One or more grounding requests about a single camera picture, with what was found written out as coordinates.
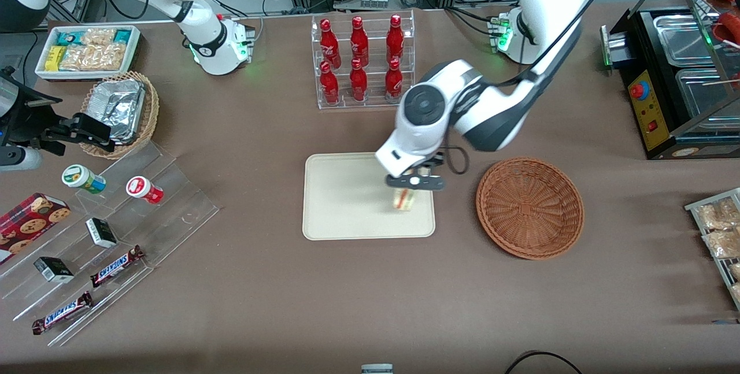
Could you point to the small clear cracker bag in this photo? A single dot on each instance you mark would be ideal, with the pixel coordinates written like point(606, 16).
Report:
point(98, 36)

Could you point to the brown round wicker basket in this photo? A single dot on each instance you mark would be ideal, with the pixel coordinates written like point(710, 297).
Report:
point(529, 209)

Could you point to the cream plastic tray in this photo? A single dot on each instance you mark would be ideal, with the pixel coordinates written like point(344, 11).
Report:
point(347, 200)

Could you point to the white power strip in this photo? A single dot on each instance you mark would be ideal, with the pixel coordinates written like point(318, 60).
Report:
point(374, 0)

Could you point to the small black box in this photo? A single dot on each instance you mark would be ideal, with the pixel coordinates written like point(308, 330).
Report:
point(101, 233)
point(53, 270)

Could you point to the green lid cup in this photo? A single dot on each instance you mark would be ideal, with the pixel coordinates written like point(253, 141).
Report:
point(81, 178)

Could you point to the large clear cracker bag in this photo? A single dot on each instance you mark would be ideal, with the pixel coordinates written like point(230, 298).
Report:
point(92, 57)

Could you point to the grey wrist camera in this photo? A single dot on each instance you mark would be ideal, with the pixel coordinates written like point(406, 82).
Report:
point(17, 159)
point(425, 182)

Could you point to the steel food pan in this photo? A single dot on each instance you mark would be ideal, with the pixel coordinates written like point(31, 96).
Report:
point(685, 39)
point(702, 93)

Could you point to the silver foil packet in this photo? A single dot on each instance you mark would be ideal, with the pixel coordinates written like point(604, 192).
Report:
point(118, 105)

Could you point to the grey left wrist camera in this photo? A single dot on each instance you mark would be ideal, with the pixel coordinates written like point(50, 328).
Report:
point(425, 182)

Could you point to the clear acrylic stepped shelf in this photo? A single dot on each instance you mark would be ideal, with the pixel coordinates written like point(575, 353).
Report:
point(173, 206)

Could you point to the red cookie box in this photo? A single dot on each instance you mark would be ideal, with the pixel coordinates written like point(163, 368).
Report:
point(29, 226)

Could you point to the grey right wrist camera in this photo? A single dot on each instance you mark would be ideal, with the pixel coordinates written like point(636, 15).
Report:
point(17, 159)

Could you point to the triangle sandwich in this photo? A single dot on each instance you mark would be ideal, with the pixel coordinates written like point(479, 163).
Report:
point(404, 200)

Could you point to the black food warmer machine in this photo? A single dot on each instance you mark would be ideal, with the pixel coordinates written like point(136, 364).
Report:
point(659, 131)

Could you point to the red cola bottle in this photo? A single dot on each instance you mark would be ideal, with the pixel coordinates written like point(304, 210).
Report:
point(393, 79)
point(359, 41)
point(329, 44)
point(395, 39)
point(358, 84)
point(329, 86)

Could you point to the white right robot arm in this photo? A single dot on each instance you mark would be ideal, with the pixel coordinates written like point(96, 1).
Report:
point(202, 44)

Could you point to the white rectangular snack bin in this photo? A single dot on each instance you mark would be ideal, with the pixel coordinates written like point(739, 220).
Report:
point(134, 50)

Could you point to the teal snack packet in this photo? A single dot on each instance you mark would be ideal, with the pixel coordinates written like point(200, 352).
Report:
point(69, 37)
point(122, 35)

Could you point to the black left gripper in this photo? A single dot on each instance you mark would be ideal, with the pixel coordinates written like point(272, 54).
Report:
point(435, 162)

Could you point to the snickers bar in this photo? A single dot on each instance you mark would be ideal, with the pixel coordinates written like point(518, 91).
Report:
point(60, 313)
point(115, 267)

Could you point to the small grey device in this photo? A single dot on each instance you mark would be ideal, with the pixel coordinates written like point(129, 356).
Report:
point(377, 369)

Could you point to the tan wicker basket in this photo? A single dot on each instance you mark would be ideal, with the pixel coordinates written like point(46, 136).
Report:
point(151, 114)

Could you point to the red lid cup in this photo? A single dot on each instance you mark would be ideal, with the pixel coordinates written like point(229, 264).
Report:
point(141, 189)

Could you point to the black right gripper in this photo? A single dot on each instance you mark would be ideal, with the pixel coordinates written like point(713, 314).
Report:
point(28, 120)

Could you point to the yellow snack packet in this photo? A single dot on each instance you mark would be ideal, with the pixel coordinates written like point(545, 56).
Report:
point(55, 58)

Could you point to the clear acrylic bottle rack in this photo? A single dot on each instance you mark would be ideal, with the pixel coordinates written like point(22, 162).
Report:
point(373, 82)

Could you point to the clear nut snack bag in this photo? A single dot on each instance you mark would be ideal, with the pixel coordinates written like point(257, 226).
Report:
point(722, 244)
point(717, 215)

